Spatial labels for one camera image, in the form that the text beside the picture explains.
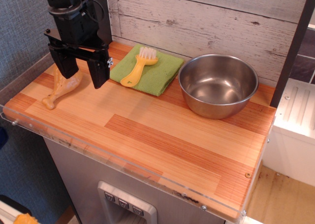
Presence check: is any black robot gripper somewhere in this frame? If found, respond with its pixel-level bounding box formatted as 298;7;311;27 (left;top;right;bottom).
44;11;110;89

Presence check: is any stainless steel pot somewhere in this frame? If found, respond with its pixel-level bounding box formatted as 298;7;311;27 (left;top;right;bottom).
178;54;259;119

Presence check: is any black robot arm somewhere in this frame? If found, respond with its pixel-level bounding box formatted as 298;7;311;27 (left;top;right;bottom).
45;0;112;89

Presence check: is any yellow toy chicken drumstick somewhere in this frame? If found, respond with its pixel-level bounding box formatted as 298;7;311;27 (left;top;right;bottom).
41;67;83;110

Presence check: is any green cloth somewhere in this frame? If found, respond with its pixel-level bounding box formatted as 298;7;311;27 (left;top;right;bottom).
110;44;184;96

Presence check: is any yellow scrub brush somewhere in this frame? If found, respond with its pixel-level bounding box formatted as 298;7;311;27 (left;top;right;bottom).
120;47;158;87

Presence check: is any silver toy fridge cabinet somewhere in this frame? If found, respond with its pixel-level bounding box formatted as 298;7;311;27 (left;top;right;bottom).
45;139;224;224

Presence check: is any grey dispenser button panel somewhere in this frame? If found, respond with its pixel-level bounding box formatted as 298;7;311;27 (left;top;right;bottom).
97;181;158;224

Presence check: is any yellow object bottom left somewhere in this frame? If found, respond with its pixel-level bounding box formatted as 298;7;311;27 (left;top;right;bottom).
13;214;39;224

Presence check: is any white toy sink unit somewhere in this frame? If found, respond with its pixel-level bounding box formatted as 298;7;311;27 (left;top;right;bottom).
262;79;315;186

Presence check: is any dark vertical left post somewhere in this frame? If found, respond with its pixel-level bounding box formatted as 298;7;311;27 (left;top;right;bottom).
94;0;112;44

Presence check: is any dark vertical post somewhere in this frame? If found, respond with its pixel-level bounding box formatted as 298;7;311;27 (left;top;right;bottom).
270;0;315;108
94;0;112;44

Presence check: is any dark vertical right post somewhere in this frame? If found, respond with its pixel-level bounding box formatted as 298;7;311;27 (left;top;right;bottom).
270;0;315;108

